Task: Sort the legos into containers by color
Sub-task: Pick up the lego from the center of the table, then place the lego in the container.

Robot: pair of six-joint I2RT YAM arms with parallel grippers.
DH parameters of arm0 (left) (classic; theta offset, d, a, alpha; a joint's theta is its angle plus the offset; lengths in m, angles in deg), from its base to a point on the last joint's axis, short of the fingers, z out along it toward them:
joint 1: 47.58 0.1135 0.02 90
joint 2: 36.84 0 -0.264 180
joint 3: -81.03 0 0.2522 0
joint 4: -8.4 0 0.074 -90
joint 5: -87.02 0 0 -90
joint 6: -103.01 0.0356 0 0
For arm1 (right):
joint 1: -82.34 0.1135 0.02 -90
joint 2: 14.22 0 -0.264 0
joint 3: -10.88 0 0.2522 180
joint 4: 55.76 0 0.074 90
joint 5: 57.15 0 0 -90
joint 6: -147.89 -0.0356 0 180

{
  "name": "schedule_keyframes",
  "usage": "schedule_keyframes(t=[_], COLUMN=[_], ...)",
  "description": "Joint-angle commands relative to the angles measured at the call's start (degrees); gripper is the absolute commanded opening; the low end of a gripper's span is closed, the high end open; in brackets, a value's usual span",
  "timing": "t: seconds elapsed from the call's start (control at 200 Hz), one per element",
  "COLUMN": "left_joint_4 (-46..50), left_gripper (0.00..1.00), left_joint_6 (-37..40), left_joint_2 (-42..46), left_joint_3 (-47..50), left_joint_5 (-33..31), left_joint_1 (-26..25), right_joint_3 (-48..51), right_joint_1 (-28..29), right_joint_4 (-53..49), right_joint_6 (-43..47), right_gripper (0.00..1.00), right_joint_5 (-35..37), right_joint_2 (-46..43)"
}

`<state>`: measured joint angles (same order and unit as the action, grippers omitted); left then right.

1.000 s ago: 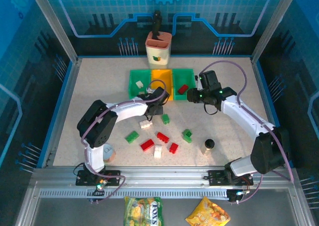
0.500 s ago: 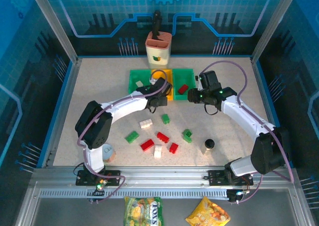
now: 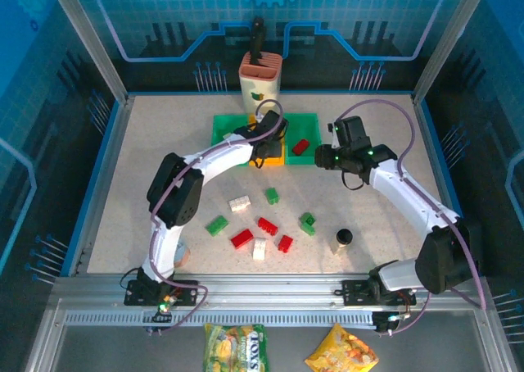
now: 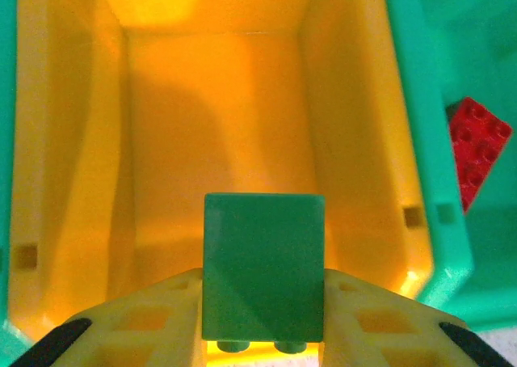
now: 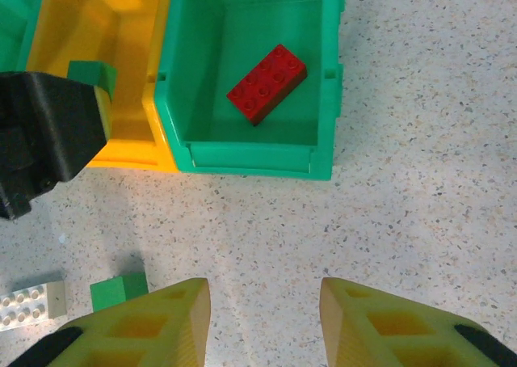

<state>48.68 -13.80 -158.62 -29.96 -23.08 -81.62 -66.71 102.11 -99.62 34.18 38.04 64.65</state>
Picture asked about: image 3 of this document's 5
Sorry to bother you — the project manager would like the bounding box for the yellow storage bin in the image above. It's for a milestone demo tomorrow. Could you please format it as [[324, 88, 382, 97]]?
[[247, 116, 285, 167]]

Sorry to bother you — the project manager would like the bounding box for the cream knife block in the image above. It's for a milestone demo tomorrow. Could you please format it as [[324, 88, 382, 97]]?
[[238, 51, 285, 115]]

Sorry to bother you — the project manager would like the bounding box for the small black-lidded jar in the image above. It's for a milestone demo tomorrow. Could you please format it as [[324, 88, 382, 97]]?
[[333, 227, 355, 256]]

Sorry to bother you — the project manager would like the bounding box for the tin can pink label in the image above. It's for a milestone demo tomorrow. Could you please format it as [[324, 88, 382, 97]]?
[[174, 240, 192, 266]]

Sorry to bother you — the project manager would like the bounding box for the yellow snack bag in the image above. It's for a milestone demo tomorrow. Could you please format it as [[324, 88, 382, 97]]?
[[304, 322, 380, 372]]

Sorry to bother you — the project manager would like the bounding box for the green yellow candy bag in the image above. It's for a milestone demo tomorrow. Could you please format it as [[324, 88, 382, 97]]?
[[203, 322, 269, 372]]

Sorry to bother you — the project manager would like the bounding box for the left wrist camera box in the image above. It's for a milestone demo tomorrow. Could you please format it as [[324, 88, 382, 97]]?
[[255, 109, 289, 138]]

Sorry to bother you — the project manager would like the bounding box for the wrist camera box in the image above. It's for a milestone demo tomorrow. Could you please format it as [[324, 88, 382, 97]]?
[[326, 116, 372, 148], [255, 109, 289, 138]]

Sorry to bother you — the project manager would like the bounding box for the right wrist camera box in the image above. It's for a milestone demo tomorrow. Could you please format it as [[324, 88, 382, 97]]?
[[326, 116, 372, 148]]

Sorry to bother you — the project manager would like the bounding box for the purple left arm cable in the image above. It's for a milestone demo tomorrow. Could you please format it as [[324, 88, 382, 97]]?
[[145, 99, 286, 336]]

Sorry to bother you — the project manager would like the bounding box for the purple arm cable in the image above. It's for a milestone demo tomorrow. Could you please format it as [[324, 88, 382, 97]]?
[[145, 99, 286, 336], [337, 99, 488, 337]]

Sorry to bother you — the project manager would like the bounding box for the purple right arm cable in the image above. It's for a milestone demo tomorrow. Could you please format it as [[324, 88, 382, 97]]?
[[337, 99, 488, 337]]

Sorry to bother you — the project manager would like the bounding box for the black knife handle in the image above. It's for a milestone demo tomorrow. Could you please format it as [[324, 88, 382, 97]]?
[[250, 16, 267, 66]]

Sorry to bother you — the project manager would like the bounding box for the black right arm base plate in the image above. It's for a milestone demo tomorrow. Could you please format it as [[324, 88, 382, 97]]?
[[341, 279, 418, 306]]

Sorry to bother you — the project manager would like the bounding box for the aluminium frame rail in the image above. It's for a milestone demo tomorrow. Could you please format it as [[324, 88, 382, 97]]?
[[48, 271, 492, 314]]

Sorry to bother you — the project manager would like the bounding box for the aluminium frame post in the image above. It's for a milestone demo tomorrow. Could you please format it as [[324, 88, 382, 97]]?
[[44, 0, 130, 105], [411, 0, 499, 105]]

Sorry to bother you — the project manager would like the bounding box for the grey slotted cable duct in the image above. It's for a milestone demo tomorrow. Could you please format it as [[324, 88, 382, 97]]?
[[65, 311, 376, 328]]

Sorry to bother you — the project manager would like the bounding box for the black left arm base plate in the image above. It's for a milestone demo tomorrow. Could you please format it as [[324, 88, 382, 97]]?
[[124, 279, 201, 307]]

